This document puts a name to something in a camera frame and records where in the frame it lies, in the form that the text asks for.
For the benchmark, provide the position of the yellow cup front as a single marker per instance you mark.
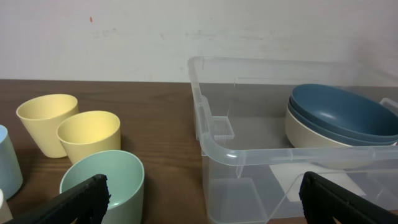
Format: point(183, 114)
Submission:
point(87, 133)

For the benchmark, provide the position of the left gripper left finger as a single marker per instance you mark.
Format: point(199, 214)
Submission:
point(85, 203)

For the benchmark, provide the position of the yellow cup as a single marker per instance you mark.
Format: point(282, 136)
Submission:
point(41, 117)
point(87, 133)

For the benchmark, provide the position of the yellow cup rear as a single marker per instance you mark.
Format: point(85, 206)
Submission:
point(41, 117)

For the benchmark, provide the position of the large beige bowl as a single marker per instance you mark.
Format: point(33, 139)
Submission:
point(301, 136)

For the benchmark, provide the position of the clear plastic storage container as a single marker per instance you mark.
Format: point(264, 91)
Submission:
point(251, 172)

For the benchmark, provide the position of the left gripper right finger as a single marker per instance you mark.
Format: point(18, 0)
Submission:
point(325, 202)

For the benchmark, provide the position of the dark blue bowl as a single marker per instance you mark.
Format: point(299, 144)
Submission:
point(344, 112)
point(334, 136)

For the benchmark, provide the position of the light blue cup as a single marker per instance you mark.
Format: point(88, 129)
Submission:
point(11, 175)

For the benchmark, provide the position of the mint green cup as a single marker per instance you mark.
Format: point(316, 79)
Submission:
point(125, 180)

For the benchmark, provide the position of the cream white cup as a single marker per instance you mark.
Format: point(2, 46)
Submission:
point(5, 213)

